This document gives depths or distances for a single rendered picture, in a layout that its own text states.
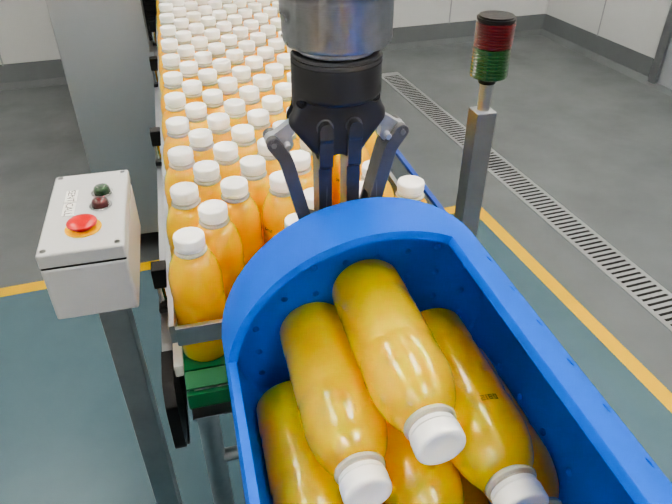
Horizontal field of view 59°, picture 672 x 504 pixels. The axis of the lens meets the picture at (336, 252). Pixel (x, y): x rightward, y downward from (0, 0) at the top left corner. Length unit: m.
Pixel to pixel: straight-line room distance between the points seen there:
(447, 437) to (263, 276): 0.20
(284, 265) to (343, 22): 0.20
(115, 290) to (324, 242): 0.37
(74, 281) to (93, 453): 1.24
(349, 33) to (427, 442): 0.30
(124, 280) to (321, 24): 0.45
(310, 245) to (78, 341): 1.90
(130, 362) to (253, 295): 0.50
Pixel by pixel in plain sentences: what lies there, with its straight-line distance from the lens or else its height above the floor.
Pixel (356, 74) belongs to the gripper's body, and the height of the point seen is 1.35.
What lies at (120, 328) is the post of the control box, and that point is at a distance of 0.95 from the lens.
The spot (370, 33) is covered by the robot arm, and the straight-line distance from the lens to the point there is 0.47.
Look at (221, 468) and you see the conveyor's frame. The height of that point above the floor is 0.28.
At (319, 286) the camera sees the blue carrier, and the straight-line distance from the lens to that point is 0.58.
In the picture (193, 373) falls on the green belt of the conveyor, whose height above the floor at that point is 0.90.
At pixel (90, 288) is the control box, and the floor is 1.04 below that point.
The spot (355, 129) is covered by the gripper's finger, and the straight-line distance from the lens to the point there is 0.52.
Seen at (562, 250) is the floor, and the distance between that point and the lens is 2.79.
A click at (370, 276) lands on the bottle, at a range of 0.54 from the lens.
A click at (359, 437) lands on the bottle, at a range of 0.48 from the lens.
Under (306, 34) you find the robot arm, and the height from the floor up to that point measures 1.38.
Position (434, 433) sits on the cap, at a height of 1.16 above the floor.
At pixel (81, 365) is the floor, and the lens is 2.26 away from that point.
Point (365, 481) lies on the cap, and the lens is 0.47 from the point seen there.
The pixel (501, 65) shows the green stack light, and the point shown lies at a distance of 1.06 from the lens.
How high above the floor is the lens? 1.51
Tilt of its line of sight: 35 degrees down
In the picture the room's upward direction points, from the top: straight up
